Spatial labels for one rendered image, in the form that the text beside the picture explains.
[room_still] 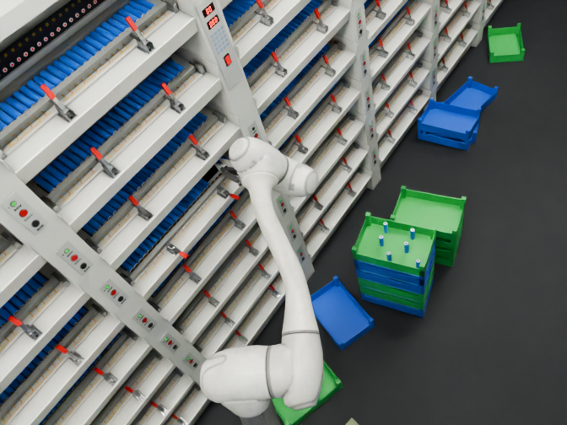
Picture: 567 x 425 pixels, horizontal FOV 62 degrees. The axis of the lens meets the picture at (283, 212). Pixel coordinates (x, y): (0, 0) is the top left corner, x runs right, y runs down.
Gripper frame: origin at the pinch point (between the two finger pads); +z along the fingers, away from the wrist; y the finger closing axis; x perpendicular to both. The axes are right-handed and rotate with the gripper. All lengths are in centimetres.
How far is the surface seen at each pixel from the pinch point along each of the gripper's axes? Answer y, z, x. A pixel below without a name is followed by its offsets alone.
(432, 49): -151, 7, 56
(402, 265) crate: -20, -41, 68
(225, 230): 12.3, 7.4, 24.9
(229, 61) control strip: -13.7, -15.2, -32.8
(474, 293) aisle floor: -44, -52, 118
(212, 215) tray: 16.3, -2.4, 8.2
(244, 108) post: -13.0, -9.6, -15.3
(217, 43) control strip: -12.1, -16.4, -39.8
